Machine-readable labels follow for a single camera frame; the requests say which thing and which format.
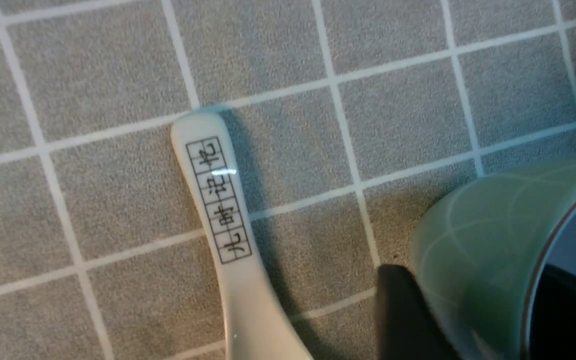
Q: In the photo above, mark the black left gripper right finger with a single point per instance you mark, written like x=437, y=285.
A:
x=553, y=319

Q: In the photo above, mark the pale green cup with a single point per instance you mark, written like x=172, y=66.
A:
x=478, y=253

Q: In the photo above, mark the small printed white spoon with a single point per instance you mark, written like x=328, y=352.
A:
x=256, y=326

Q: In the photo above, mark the grey checked tablecloth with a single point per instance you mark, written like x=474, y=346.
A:
x=349, y=119

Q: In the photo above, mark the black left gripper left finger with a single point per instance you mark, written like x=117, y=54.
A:
x=405, y=329

